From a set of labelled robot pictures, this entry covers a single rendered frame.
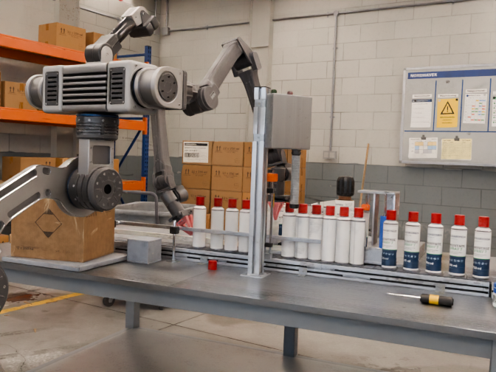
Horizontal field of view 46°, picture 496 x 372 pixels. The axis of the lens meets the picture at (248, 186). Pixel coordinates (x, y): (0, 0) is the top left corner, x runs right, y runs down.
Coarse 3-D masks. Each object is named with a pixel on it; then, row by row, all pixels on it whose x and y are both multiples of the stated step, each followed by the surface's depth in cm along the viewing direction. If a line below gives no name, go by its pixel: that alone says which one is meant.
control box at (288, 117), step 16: (272, 96) 199; (288, 96) 202; (304, 96) 206; (272, 112) 199; (288, 112) 202; (304, 112) 206; (272, 128) 200; (288, 128) 203; (304, 128) 207; (272, 144) 200; (288, 144) 203; (304, 144) 207
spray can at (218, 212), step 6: (216, 198) 228; (216, 204) 228; (216, 210) 227; (222, 210) 228; (216, 216) 227; (222, 216) 228; (216, 222) 227; (222, 222) 228; (216, 228) 227; (222, 228) 228; (210, 234) 229; (216, 234) 227; (210, 240) 229; (216, 240) 227; (222, 240) 229; (210, 246) 229; (216, 246) 228; (222, 246) 229
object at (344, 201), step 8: (344, 176) 267; (344, 184) 265; (352, 184) 266; (344, 192) 266; (352, 192) 267; (336, 200) 269; (344, 200) 267; (352, 200) 271; (336, 208) 268; (352, 208) 267
